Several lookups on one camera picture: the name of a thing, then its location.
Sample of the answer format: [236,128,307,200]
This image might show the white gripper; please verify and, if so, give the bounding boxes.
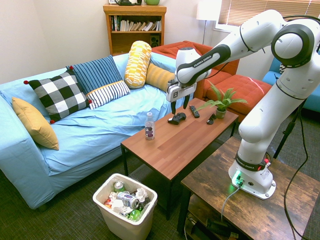
[166,83,197,117]

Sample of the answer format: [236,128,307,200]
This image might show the clear plastic bottle purple label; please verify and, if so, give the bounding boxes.
[144,112,156,141]

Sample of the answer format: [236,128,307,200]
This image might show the white plastic trash bin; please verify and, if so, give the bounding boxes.
[92,173,159,240]

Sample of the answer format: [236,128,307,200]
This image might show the black game controller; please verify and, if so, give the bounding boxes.
[167,112,188,125]

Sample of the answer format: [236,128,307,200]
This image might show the black remote control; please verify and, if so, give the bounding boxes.
[188,105,201,119]

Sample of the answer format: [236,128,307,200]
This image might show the black sunglasses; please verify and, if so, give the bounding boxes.
[206,113,218,126]

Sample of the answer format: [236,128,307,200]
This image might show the orange yellow striped pillow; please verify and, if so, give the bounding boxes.
[145,63,176,93]

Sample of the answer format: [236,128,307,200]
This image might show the small potted fern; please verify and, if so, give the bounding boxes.
[194,80,249,120]

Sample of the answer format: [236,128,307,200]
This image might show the yellow white patterned bolster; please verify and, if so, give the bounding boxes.
[123,40,153,90]

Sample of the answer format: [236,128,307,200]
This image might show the orange armchair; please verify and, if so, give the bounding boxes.
[151,40,240,101]

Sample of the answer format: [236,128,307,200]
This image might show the small black speaker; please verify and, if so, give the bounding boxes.
[149,34,161,48]

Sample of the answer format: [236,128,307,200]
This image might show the orange ottoman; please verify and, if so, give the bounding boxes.
[203,74,273,123]

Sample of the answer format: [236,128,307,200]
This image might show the white navy striped pillow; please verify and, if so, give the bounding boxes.
[85,79,132,111]

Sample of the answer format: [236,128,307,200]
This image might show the wooden bookshelf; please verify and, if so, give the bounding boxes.
[102,4,168,56]

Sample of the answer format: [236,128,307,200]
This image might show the light blue sofa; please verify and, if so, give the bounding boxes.
[0,52,195,210]

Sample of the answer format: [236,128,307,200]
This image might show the row of books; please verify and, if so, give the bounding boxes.
[110,15,162,32]

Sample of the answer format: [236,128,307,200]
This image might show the blue striped pillow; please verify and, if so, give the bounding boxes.
[65,54,124,96]

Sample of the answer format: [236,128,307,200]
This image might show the crumpled white paper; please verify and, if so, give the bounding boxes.
[134,187,150,202]

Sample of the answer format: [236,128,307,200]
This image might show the white shade floor lamp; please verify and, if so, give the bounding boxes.
[196,0,223,46]

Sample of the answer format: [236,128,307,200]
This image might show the silver blue drink can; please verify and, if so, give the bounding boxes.
[116,191,140,209]

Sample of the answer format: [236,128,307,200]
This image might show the black white ornament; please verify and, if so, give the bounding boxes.
[116,0,143,6]

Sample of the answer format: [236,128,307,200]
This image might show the green plastic wrapper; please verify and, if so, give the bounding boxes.
[126,208,142,222]

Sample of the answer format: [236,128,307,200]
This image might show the black white checked pillow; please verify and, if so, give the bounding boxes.
[23,69,93,125]

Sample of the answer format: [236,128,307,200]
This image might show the black power supply box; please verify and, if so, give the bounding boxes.
[192,216,240,240]

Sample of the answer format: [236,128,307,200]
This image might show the wooden window blinds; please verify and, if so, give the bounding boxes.
[218,0,320,27]

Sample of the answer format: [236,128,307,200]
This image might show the rustic dark wood table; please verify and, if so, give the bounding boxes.
[176,136,320,240]

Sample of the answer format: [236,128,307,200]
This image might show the teal blue couch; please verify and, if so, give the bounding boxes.
[262,48,320,113]

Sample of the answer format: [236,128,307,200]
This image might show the mustard yellow pillow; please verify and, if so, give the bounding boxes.
[11,96,60,151]

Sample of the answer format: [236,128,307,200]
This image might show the wood coffee table black frame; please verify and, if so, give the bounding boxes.
[120,97,240,221]

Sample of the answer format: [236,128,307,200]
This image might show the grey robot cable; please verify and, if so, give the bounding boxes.
[220,183,242,224]

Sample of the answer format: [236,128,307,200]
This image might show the black camera tripod stand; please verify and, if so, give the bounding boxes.
[273,99,307,160]

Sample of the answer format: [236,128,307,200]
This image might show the black cable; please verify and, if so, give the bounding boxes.
[283,14,320,240]

